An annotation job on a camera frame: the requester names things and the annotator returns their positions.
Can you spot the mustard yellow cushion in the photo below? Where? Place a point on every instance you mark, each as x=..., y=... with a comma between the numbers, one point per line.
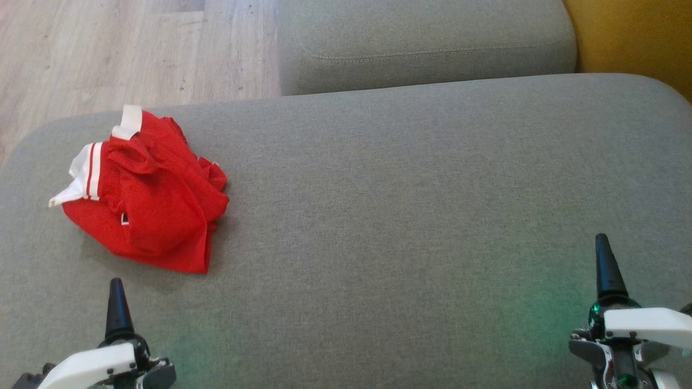
x=638, y=38

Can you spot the grey sofa back cushion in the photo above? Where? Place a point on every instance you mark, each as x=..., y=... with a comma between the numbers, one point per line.
x=421, y=43

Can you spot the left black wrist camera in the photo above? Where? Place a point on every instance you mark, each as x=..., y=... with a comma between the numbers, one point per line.
x=30, y=381

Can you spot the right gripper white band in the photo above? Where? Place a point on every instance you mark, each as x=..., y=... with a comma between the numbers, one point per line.
x=643, y=324

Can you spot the grey sofa seat cushion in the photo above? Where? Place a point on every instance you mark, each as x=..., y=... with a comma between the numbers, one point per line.
x=378, y=216

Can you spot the red white basketball jersey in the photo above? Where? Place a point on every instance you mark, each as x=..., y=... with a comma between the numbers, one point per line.
x=92, y=173

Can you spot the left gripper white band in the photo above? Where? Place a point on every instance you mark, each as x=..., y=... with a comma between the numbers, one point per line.
x=92, y=364

